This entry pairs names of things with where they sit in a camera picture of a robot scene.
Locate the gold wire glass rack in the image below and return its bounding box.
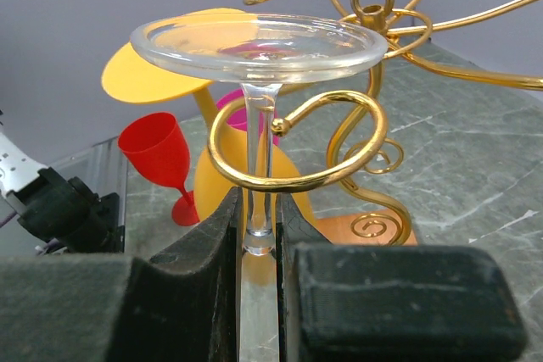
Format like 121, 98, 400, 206
207, 0, 543, 248

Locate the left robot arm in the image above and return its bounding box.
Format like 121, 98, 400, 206
1, 133, 125, 256

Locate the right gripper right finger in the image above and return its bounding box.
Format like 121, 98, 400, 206
276, 194, 529, 361

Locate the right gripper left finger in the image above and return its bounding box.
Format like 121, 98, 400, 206
1, 187, 242, 361

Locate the clear wine glass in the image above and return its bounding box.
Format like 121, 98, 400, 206
130, 13, 387, 361

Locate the yellow plastic wine glass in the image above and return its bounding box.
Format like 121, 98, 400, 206
100, 8, 317, 236

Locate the red plastic wine glass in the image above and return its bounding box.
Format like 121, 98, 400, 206
118, 112, 199, 226

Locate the magenta plastic wine glass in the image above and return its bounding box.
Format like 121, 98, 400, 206
216, 88, 283, 149

